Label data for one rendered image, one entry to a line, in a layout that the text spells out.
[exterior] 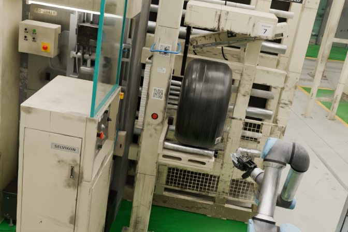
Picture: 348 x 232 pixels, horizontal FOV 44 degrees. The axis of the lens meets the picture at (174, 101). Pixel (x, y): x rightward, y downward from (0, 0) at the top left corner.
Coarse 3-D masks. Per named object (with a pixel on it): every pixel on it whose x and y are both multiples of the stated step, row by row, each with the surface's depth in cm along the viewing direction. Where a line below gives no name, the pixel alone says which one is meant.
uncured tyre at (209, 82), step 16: (192, 64) 273; (208, 64) 273; (224, 64) 278; (192, 80) 263; (208, 80) 263; (224, 80) 264; (192, 96) 260; (208, 96) 260; (224, 96) 261; (192, 112) 261; (208, 112) 260; (224, 112) 262; (176, 128) 272; (192, 128) 265; (208, 128) 263; (192, 144) 280; (208, 144) 274
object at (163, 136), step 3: (165, 123) 306; (165, 126) 301; (168, 126) 309; (165, 129) 296; (162, 132) 291; (165, 132) 292; (162, 135) 287; (165, 135) 293; (162, 138) 282; (165, 138) 300; (159, 141) 279; (162, 141) 279; (159, 144) 280; (162, 144) 280; (159, 147) 280; (162, 147) 281; (159, 150) 281; (162, 150) 283; (159, 153) 282
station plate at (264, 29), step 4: (260, 24) 285; (264, 24) 285; (268, 24) 285; (260, 28) 286; (264, 28) 286; (268, 28) 285; (272, 28) 285; (260, 32) 287; (264, 32) 287; (268, 32) 286
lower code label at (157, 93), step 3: (153, 87) 279; (153, 90) 280; (156, 90) 280; (159, 90) 280; (162, 90) 280; (153, 93) 281; (156, 93) 281; (159, 93) 280; (162, 93) 280; (153, 96) 282; (156, 96) 281; (159, 96) 281; (162, 96) 281; (162, 99) 282
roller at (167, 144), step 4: (164, 144) 284; (168, 144) 284; (172, 144) 284; (176, 144) 284; (180, 144) 284; (184, 144) 285; (168, 148) 285; (172, 148) 284; (176, 148) 284; (180, 148) 283; (184, 148) 283; (188, 148) 283; (192, 148) 283; (196, 148) 283; (200, 148) 284; (204, 148) 284; (192, 152) 284; (196, 152) 283; (200, 152) 283; (204, 152) 283; (208, 152) 282; (212, 152) 282; (212, 156) 284
